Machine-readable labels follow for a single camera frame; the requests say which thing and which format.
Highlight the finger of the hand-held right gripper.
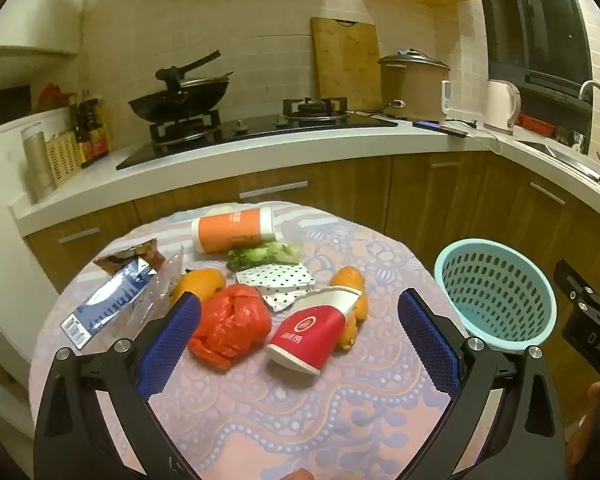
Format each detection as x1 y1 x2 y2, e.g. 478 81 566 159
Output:
554 259 600 328

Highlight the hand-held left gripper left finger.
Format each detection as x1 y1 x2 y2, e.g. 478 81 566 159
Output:
32 291 206 480

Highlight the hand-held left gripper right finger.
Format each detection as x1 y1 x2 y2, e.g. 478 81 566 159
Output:
397 287 567 480

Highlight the red plastic bag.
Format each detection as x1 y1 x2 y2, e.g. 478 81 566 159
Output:
187 283 273 372

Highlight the clear plastic wrapper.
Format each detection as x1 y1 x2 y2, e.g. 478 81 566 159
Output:
147 245 186 311

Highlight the teal plastic basket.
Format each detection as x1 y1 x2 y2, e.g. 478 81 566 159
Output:
434 238 557 353

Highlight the blue and white packet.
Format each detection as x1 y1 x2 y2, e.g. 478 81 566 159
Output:
60 257 159 348

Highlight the brown snack packet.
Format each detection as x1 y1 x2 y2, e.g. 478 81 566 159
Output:
92 238 166 276

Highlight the polka dot paper piece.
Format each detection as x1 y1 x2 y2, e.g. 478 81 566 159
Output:
236 263 317 289
260 287 301 313

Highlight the red and white paper cup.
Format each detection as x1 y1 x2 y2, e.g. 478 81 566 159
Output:
266 285 364 377

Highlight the small green leafy vegetable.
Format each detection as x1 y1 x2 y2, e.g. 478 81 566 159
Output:
226 241 301 267

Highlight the orange canister with white caps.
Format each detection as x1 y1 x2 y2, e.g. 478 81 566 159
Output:
191 206 277 254

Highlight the steel sink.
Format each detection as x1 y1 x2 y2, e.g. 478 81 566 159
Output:
522 140 600 181

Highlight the red dish tray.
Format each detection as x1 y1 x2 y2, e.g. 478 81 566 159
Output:
517 112 557 137

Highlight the wooden base cabinet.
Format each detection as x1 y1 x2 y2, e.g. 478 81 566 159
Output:
25 152 600 321

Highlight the white electric kettle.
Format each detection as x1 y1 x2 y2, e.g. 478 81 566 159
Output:
484 79 522 135

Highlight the white refrigerator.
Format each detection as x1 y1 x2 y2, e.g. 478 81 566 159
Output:
0 107 76 441

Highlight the dark smartphone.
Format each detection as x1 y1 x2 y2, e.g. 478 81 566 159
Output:
412 120 468 139

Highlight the yellow perforated basket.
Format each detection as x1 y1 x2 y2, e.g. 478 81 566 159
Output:
45 131 84 187

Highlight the black burner grate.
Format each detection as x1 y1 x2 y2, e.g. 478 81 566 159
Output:
282 96 351 123
149 109 222 147

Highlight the white kitchen countertop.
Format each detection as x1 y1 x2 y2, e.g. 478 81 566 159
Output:
10 110 600 237

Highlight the steel cylindrical canister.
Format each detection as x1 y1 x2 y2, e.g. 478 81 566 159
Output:
21 122 58 204

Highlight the black glass gas stove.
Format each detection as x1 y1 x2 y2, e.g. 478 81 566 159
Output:
116 97 398 171

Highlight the black wok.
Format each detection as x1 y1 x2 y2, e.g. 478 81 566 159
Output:
128 50 231 124

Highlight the beige rice cooker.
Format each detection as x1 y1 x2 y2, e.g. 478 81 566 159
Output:
378 49 451 122

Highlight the wok lid with black knob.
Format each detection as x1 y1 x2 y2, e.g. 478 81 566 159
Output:
155 66 232 92

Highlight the dark window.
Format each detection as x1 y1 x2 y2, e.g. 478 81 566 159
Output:
472 0 597 111

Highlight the red food bag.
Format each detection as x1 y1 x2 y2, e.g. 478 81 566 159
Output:
37 82 77 111

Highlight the wooden cutting board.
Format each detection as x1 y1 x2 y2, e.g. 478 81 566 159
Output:
310 16 383 112

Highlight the white corner shelf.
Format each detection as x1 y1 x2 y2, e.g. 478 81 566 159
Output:
0 45 81 86

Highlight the white cable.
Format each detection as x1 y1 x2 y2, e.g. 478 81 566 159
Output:
466 126 504 156

